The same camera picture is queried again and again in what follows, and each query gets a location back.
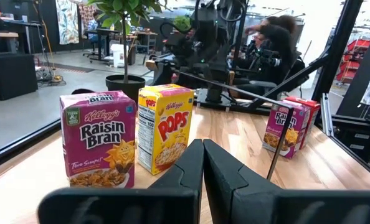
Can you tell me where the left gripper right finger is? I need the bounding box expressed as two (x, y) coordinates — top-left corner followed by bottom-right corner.
(202, 138), (370, 224)

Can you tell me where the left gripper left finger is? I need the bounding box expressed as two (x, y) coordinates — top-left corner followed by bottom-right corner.
(37, 138), (204, 224)

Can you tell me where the yellow Pops cereal box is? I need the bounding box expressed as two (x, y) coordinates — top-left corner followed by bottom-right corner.
(136, 83), (194, 176)

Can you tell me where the purple Raisin Bran cereal box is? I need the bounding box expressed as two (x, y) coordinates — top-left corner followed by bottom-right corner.
(262, 99), (311, 160)
(59, 90), (138, 189)

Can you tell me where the red cereal box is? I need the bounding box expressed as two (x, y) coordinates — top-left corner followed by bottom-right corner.
(284, 95), (321, 150)

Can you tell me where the green plant in black pot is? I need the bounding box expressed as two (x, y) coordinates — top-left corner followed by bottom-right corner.
(87, 0), (170, 103)

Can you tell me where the black equipment box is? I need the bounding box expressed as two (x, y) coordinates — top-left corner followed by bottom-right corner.
(330, 114), (370, 162)

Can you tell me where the wooden stool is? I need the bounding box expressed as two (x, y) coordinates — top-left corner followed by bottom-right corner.
(145, 59), (161, 72)

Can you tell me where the white bin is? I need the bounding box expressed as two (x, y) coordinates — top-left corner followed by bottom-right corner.
(110, 44), (129, 68)

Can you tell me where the person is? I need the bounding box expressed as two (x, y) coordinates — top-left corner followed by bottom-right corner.
(228, 14), (307, 97)
(87, 12), (100, 43)

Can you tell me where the black desk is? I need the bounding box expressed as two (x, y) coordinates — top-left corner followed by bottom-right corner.
(85, 28), (121, 63)

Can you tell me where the red storage rack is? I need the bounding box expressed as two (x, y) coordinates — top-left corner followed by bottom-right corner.
(336, 39), (370, 83)

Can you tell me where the black cabinet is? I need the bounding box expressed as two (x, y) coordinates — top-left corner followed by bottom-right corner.
(0, 53), (39, 101)

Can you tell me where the red patterned hanging cloth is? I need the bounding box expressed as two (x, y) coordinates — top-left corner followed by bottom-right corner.
(78, 2), (97, 30)

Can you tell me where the leaf patterned hanging cloth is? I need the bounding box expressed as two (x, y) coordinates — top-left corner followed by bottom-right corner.
(55, 0), (80, 45)

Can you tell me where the wooden top desk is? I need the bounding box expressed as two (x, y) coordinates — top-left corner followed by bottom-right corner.
(0, 18), (42, 54)

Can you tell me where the black video camera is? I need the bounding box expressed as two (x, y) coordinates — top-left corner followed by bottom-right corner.
(244, 40), (282, 68)

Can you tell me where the black aluminium rig frame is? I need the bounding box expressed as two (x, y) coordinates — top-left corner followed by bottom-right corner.
(0, 0), (370, 184)

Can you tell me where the cable pile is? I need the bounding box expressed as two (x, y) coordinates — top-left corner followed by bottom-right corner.
(35, 67), (67, 88)

